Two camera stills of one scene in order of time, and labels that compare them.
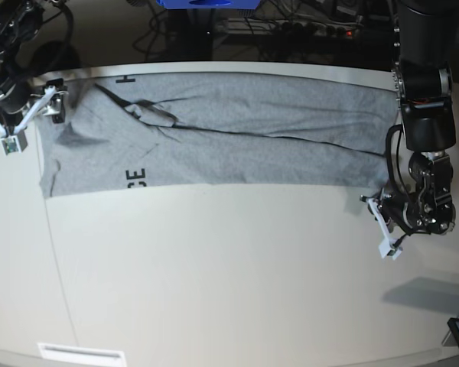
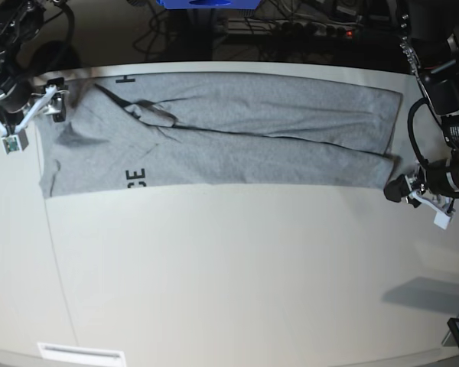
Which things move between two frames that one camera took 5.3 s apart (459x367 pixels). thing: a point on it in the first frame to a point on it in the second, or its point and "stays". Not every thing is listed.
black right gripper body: (394, 206) to (452, 177)
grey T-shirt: (177, 130) stays
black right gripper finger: (58, 83) stays
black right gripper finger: (57, 102) stays
